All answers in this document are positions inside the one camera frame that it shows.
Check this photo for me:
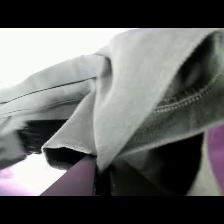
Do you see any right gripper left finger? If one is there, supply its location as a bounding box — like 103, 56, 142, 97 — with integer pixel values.
40, 155, 98, 197

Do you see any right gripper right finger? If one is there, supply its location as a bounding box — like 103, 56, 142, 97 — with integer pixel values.
97, 158, 183, 197

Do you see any grey garment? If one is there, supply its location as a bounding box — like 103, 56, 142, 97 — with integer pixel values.
0, 28, 224, 196

